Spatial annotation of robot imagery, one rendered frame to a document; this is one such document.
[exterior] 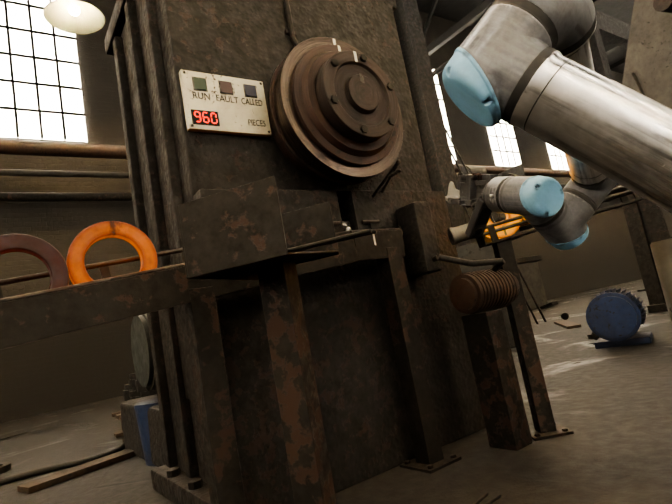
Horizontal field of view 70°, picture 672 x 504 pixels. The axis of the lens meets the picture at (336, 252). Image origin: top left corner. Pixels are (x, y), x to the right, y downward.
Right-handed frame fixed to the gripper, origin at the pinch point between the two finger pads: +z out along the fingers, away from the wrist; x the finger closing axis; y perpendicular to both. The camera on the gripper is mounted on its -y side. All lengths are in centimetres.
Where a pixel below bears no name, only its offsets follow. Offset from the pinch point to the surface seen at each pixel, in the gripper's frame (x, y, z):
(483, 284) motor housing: -9.3, -25.9, -3.8
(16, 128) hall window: 217, 85, 654
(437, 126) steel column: -260, 55, 383
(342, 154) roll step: 25.6, 14.7, 17.6
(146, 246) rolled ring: 83, -5, 0
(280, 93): 42, 33, 22
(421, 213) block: -2.4, -5.4, 18.8
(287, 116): 41, 26, 19
